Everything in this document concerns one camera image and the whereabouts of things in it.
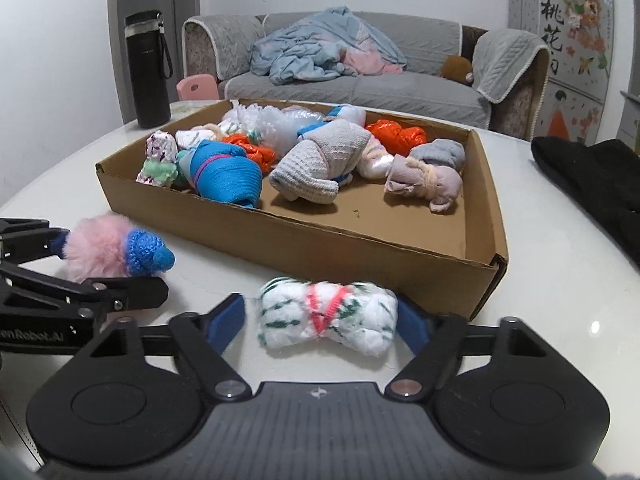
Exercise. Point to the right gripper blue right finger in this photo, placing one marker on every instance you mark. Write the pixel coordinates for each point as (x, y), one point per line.
(436, 342)

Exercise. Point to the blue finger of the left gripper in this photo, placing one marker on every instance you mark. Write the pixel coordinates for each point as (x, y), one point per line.
(131, 294)
(57, 241)

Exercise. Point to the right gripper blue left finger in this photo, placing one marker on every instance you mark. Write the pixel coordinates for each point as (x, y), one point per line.
(200, 341)

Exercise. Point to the pink fluffy pompom bundle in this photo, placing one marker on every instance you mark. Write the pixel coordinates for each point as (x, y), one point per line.
(96, 248)

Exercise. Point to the blue crochet knit bundle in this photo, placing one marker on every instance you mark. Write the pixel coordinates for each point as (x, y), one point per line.
(146, 254)

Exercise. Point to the white green patterned bundle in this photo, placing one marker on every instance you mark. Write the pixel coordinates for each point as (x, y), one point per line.
(360, 316)

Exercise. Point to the orange plastic bag bundle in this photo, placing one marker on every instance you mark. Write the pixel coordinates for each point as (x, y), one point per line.
(395, 138)

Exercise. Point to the white foam net bundle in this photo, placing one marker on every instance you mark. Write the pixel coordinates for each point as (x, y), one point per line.
(241, 119)

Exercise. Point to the clear plastic bag bundle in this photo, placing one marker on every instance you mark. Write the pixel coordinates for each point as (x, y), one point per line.
(277, 128)

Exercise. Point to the light blue white sock bundle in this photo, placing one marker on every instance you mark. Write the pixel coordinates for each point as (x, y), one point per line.
(355, 114)

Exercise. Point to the brown cardboard box tray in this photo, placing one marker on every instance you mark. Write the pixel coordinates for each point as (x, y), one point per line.
(449, 262)

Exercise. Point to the mint green bundle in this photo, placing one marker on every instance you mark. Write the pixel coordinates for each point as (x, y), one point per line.
(159, 174)

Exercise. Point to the purple white patterned bundle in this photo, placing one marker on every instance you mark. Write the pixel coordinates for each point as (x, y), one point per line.
(161, 146)

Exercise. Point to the pale pink sock bundle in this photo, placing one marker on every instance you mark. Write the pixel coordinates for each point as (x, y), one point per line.
(439, 186)

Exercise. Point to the blue cloth bundle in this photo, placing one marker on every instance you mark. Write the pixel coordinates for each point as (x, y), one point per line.
(222, 172)

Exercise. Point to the clear bag striped bundle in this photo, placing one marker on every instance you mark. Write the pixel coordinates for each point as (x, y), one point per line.
(375, 161)

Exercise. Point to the grey rolled sock bundle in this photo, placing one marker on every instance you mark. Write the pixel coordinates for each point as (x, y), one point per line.
(441, 152)

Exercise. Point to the small orange bag bundle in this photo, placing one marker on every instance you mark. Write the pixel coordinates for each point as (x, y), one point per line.
(264, 157)

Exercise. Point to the black thermos bottle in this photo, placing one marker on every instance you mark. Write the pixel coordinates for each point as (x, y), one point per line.
(150, 67)

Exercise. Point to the beige waffle knit bundle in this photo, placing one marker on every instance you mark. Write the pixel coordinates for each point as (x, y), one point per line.
(320, 161)

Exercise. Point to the pink plastic stool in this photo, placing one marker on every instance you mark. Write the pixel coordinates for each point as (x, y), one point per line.
(200, 87)

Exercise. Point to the black knit hat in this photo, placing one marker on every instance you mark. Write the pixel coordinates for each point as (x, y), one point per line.
(602, 178)

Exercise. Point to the grey fabric sofa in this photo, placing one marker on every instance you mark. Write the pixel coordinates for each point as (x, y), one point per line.
(492, 79)

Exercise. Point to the brown plush toy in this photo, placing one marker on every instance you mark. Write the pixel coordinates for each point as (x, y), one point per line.
(457, 68)

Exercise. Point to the grey door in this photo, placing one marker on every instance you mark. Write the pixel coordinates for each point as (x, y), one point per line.
(175, 13)

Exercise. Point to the pink garment on sofa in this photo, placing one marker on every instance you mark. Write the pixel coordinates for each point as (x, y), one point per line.
(369, 62)

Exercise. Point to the light blue blanket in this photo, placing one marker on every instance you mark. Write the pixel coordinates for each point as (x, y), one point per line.
(309, 50)

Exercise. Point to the decorated cabinet with stickers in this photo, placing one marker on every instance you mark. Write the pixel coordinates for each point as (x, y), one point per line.
(579, 35)

